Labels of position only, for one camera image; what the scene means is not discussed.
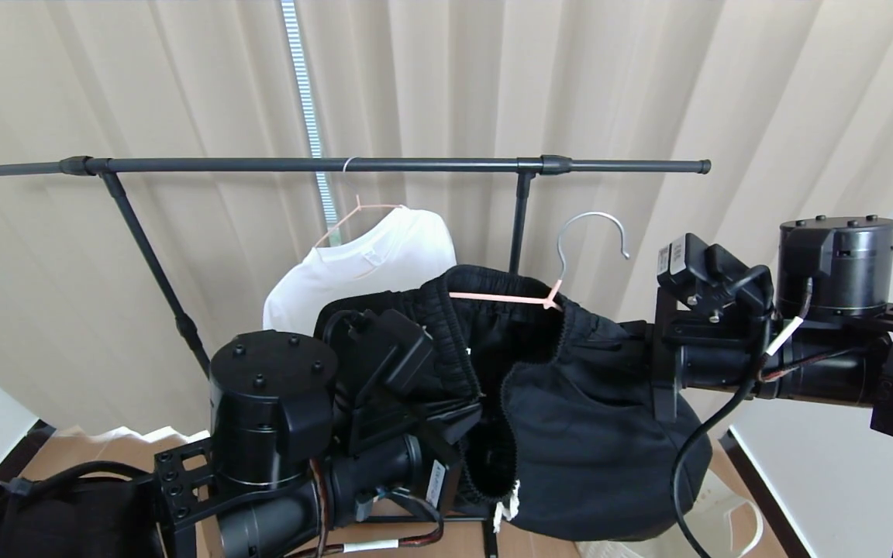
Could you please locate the black cable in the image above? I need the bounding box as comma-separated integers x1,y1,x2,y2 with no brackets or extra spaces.
0,461,157,505
671,267,893,558

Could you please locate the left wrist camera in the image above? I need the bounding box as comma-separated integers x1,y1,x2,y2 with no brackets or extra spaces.
322,308,436,458

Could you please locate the pink clothes hanger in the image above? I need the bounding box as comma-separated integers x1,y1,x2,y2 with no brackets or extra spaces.
313,157,405,249
449,212,632,312

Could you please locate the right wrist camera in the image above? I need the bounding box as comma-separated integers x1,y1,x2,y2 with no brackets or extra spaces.
656,232,774,322

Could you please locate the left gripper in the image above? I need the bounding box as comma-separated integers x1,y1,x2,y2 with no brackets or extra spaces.
218,403,484,558

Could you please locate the white printed t-shirt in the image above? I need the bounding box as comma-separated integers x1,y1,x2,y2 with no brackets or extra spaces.
263,205,457,338

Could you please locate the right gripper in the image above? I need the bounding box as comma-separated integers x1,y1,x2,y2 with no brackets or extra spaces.
650,310,893,423

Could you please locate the beige curtain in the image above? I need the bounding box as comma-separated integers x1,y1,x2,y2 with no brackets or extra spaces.
0,0,893,443

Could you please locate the black garment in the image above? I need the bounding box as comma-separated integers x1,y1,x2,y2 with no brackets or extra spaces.
313,265,715,542

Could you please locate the white laundry basket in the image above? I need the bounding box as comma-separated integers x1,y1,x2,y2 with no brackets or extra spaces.
574,469,765,558

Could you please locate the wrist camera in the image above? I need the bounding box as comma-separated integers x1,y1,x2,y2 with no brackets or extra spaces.
322,308,436,458
656,232,774,322

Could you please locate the black clothes rack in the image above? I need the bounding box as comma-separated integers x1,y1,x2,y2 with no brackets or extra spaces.
0,155,712,558

